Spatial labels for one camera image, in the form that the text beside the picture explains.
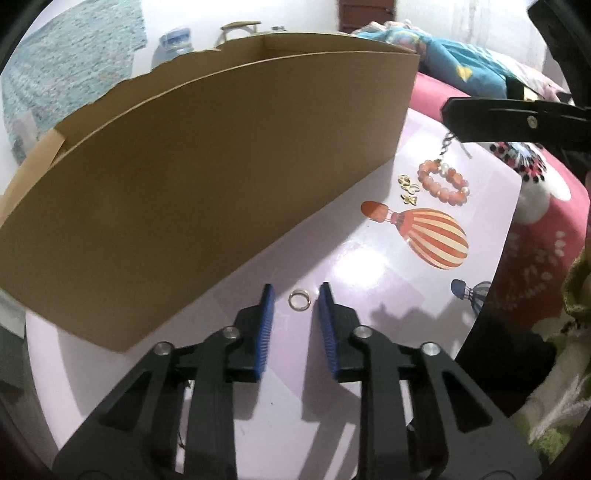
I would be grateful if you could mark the brown cardboard box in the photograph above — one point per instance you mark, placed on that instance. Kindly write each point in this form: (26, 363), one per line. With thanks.
(184, 184)

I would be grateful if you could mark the blue patterned blanket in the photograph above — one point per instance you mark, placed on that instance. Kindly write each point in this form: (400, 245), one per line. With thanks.
(461, 55)

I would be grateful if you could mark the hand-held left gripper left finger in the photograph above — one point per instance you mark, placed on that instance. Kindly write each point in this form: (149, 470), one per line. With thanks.
(265, 332)

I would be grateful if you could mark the wooden chair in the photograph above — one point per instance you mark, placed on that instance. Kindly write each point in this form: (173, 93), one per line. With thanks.
(240, 26)

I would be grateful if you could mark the pink printed blanket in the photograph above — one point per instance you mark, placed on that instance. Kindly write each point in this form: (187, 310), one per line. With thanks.
(549, 221)

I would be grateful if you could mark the teal patterned cloth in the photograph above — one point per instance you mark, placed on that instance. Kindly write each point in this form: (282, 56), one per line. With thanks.
(69, 50)

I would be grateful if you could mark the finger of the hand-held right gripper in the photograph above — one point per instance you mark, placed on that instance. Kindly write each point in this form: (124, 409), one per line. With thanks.
(498, 120)
(526, 91)

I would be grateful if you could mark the green fuzzy cloth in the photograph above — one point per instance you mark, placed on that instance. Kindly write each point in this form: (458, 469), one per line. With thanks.
(554, 406)

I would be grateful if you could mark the gold butterfly earring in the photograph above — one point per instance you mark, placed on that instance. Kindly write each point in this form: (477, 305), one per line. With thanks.
(408, 199)
(407, 182)

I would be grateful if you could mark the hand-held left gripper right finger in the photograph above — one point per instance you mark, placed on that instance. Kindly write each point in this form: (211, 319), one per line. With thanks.
(328, 332)

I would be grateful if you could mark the blue water bottle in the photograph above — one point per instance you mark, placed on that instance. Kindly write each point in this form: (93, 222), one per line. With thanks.
(175, 42)

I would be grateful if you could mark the dark red door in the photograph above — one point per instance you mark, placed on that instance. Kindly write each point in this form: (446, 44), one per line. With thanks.
(367, 14)

